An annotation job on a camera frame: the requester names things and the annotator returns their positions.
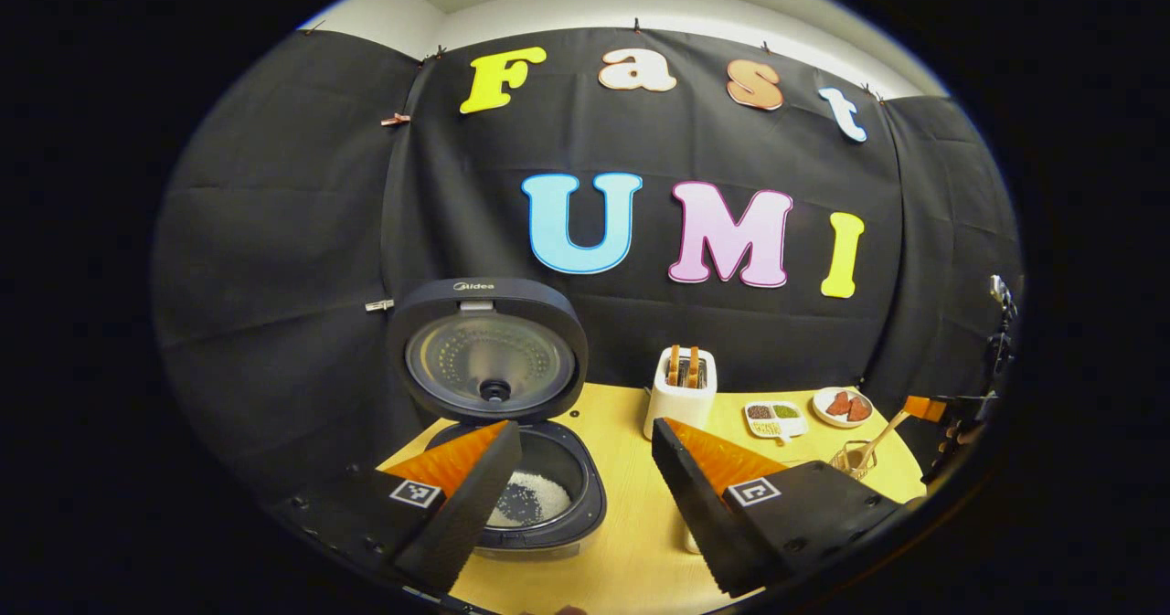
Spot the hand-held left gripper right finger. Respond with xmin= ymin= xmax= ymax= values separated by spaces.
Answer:
xmin=651 ymin=417 xmax=901 ymax=600

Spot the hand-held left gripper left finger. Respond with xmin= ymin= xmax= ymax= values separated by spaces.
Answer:
xmin=270 ymin=419 xmax=524 ymax=598

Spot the white rice heap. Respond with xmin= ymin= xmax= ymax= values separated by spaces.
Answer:
xmin=489 ymin=471 xmax=572 ymax=529

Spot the wooden spoon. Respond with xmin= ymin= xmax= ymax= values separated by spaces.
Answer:
xmin=855 ymin=409 xmax=912 ymax=470

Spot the wire chopstick holder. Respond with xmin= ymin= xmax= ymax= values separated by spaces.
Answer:
xmin=830 ymin=440 xmax=878 ymax=481

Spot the black rice cooker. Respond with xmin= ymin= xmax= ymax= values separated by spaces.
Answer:
xmin=386 ymin=277 xmax=609 ymax=561

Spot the white toaster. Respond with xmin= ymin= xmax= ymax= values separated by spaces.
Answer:
xmin=643 ymin=345 xmax=718 ymax=442

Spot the white divided grain dish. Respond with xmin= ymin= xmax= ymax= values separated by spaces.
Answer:
xmin=742 ymin=400 xmax=810 ymax=442

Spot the white plate with red food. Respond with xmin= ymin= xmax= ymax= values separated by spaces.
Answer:
xmin=812 ymin=387 xmax=875 ymax=429

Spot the black backdrop cloth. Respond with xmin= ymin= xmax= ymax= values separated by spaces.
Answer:
xmin=151 ymin=26 xmax=1025 ymax=506

